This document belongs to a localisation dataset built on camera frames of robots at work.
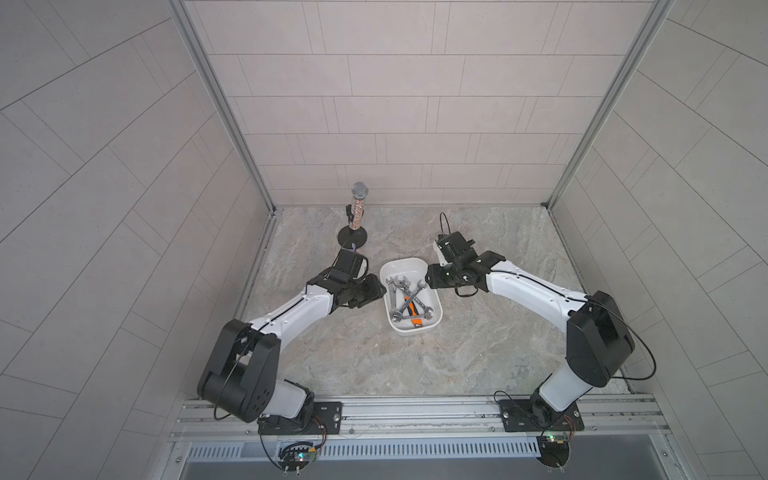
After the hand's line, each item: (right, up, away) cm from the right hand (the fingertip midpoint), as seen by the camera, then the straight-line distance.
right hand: (429, 278), depth 87 cm
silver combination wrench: (-11, -5, +5) cm, 13 cm away
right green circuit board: (+27, -37, -18) cm, 50 cm away
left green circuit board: (-32, -35, -23) cm, 53 cm away
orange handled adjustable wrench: (-5, -10, +1) cm, 11 cm away
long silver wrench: (-9, -11, -1) cm, 15 cm away
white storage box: (-3, +2, +11) cm, 11 cm away
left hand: (-12, -3, 0) cm, 13 cm away
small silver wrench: (-7, -3, +7) cm, 10 cm away
